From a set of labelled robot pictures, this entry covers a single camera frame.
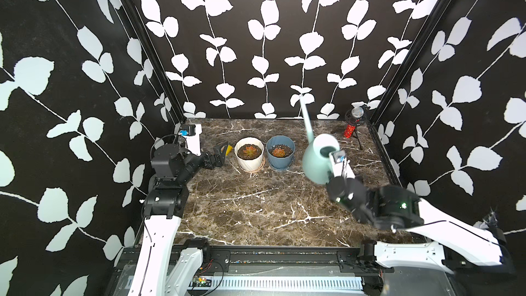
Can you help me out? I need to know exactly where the white pot succulent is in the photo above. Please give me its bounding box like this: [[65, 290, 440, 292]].
[[234, 137, 264, 170]]

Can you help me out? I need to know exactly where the mint green watering can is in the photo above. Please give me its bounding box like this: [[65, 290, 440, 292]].
[[299, 95, 341, 185]]

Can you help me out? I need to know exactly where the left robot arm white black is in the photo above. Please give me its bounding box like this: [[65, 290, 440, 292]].
[[128, 142, 229, 295]]

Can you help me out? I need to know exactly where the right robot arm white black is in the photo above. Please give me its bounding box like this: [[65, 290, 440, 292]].
[[326, 176, 516, 279]]

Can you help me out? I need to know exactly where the blue pot middle succulent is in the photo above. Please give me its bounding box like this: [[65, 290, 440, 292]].
[[265, 136, 295, 171]]

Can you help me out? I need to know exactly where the yellow block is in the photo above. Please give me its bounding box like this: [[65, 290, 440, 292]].
[[225, 145, 233, 156]]

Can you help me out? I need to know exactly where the woven coaster under left pot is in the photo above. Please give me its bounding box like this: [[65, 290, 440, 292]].
[[240, 160, 266, 173]]

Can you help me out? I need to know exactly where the red glitter microphone on stand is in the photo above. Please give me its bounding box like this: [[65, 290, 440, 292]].
[[343, 106, 366, 150]]

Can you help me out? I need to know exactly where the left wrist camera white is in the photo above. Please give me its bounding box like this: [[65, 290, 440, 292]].
[[178, 124, 202, 156]]

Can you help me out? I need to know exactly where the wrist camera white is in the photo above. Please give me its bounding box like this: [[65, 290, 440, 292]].
[[330, 150, 356, 178], [178, 124, 202, 156]]

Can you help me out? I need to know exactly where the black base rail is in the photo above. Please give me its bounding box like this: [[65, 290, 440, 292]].
[[118, 246, 395, 274]]

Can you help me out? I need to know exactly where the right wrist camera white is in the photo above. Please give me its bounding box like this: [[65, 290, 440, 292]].
[[330, 150, 356, 178]]

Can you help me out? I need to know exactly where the small circuit board with wires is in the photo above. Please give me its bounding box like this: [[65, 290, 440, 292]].
[[188, 276, 214, 290]]

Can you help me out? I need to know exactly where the white slotted cable duct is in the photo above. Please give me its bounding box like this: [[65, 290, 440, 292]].
[[188, 276, 363, 293]]

